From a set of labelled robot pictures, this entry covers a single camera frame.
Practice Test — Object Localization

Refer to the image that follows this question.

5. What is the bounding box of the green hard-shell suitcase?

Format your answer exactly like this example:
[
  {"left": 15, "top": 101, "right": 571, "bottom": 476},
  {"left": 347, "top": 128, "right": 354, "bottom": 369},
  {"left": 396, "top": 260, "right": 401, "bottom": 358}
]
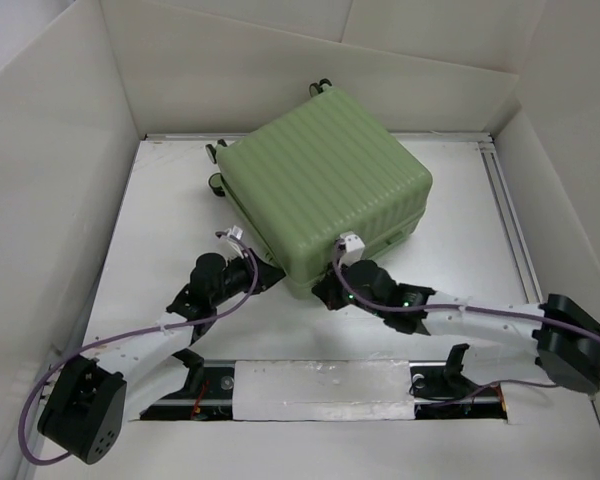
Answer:
[{"left": 205, "top": 79, "right": 433, "bottom": 298}]

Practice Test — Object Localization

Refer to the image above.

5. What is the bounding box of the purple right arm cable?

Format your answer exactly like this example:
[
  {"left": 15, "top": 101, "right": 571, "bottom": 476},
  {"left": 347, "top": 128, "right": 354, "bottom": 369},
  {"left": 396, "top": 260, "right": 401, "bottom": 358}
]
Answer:
[{"left": 331, "top": 239, "right": 600, "bottom": 401}]

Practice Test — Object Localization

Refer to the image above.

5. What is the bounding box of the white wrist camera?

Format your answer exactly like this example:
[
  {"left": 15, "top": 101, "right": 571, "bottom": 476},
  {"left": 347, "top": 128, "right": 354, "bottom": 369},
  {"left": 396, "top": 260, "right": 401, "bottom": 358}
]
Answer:
[
  {"left": 215, "top": 225, "right": 243, "bottom": 246},
  {"left": 336, "top": 231, "right": 366, "bottom": 265}
]

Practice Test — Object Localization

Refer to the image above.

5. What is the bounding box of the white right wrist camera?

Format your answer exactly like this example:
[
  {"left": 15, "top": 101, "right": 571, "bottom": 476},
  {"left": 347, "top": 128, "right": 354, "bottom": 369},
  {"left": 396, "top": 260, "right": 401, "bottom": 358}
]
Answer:
[{"left": 336, "top": 231, "right": 366, "bottom": 265}]

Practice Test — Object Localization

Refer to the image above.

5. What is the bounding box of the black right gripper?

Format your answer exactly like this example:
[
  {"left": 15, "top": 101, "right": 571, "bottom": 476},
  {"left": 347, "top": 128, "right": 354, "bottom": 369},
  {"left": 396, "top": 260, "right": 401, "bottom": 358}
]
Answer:
[{"left": 309, "top": 259, "right": 385, "bottom": 320}]

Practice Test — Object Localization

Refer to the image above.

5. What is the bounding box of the black metal base rail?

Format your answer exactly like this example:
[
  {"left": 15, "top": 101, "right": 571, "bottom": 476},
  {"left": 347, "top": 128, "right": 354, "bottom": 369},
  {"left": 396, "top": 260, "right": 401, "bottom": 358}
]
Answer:
[{"left": 140, "top": 360, "right": 507, "bottom": 422}]

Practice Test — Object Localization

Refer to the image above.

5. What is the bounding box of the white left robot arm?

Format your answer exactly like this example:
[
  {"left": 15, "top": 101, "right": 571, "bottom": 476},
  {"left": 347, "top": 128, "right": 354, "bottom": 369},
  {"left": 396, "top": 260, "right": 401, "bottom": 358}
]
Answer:
[{"left": 37, "top": 250, "right": 285, "bottom": 465}]

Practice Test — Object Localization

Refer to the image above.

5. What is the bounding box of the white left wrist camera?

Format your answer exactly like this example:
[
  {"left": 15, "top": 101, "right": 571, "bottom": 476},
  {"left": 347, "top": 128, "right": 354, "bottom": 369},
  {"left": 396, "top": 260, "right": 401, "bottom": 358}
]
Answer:
[{"left": 215, "top": 225, "right": 243, "bottom": 246}]

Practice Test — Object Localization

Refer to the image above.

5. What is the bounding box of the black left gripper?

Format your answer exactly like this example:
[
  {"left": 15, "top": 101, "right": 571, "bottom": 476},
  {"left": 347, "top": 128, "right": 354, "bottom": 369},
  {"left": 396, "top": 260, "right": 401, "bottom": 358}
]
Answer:
[{"left": 211, "top": 248, "right": 286, "bottom": 307}]

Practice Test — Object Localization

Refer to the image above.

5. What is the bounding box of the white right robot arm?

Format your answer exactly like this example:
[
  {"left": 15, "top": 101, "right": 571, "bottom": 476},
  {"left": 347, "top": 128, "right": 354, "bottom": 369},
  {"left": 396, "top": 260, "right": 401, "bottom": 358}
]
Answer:
[{"left": 312, "top": 260, "right": 600, "bottom": 395}]

